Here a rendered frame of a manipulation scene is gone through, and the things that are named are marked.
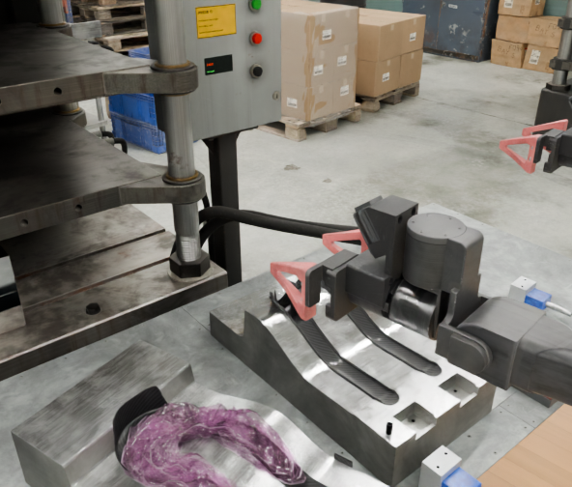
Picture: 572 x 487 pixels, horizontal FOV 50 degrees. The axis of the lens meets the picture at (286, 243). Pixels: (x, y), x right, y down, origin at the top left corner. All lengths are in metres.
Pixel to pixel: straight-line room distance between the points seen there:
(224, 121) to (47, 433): 0.90
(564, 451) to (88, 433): 0.75
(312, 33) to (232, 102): 3.16
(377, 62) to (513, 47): 2.60
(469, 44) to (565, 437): 7.01
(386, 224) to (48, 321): 0.97
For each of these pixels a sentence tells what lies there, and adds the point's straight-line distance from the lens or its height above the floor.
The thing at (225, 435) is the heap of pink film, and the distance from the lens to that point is 0.93.
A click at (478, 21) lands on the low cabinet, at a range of 7.86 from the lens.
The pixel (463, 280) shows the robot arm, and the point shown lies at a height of 1.26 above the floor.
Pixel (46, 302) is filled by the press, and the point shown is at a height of 0.78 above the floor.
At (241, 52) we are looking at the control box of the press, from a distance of 1.57.
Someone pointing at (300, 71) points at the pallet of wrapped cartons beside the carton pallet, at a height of 0.52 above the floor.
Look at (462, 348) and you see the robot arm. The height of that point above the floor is 1.21.
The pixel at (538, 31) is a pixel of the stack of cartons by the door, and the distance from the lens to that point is 7.65.
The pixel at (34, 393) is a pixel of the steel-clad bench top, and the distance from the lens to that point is 1.23.
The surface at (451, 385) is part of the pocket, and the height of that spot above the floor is 0.87.
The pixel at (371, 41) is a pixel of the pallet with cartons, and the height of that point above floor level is 0.61.
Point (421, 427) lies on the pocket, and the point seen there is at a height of 0.86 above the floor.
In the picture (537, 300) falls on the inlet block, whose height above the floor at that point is 0.84.
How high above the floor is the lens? 1.57
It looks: 28 degrees down
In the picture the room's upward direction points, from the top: straight up
